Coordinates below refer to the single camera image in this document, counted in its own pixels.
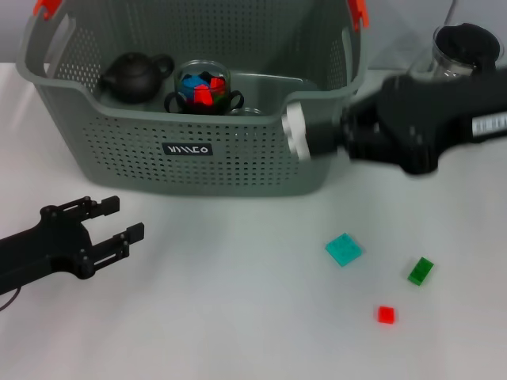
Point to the glass teacup black holder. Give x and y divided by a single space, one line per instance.
239 95
245 112
180 79

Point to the dark clay teapot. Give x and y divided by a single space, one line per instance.
132 79

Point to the white brick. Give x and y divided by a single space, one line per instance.
297 130

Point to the teal square plate brick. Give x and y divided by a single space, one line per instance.
344 250

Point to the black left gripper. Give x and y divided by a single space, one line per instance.
47 249

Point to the green thick brick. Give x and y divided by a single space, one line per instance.
420 271

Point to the grey perforated storage bin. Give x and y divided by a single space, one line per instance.
198 166

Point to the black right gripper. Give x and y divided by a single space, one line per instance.
435 115

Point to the blue square brick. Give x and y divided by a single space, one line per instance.
192 84

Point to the orange-red sloped brick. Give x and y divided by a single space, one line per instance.
203 96

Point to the small red brick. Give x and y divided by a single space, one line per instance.
386 314
216 84

